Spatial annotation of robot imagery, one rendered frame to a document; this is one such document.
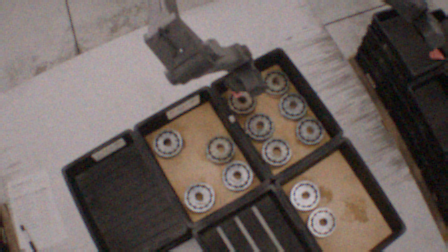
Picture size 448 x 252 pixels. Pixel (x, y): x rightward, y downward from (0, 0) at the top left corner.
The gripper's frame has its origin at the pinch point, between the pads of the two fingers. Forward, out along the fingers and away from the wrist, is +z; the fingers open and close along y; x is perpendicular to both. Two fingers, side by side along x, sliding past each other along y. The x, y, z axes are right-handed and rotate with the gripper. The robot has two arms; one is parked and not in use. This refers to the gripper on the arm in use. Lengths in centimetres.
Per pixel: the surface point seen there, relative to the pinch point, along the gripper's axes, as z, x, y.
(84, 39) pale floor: 96, 133, -33
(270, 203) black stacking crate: 11.0, -34.5, -14.8
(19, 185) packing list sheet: 23, 32, -93
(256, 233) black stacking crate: 10.7, -39.8, -24.8
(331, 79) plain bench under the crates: 25.2, -9.3, 40.1
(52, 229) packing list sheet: 23, 7, -89
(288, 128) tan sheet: 11.4, -17.4, 6.8
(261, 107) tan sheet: 11.5, -5.3, 4.2
